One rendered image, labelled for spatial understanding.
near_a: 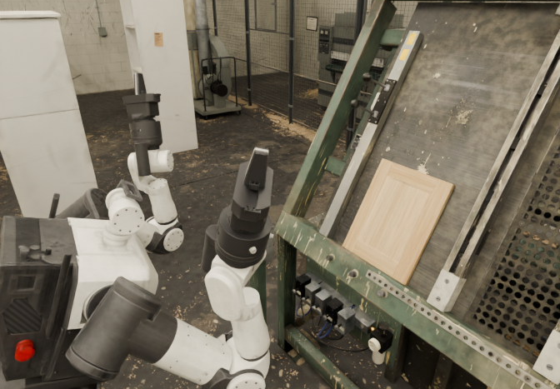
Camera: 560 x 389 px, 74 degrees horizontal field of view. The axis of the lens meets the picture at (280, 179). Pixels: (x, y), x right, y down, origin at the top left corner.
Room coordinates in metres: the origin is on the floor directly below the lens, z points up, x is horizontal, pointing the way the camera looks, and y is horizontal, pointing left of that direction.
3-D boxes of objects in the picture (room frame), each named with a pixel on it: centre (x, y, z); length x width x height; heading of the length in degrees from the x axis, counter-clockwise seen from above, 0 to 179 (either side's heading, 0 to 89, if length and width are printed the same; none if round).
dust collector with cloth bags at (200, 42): (6.78, 1.34, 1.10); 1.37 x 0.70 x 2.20; 32
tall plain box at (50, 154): (3.00, 1.99, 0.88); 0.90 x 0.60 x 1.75; 32
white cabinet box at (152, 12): (4.88, 1.53, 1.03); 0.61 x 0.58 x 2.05; 32
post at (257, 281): (1.42, 0.11, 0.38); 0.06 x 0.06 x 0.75; 38
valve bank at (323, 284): (1.12, -0.22, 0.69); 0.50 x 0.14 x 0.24; 38
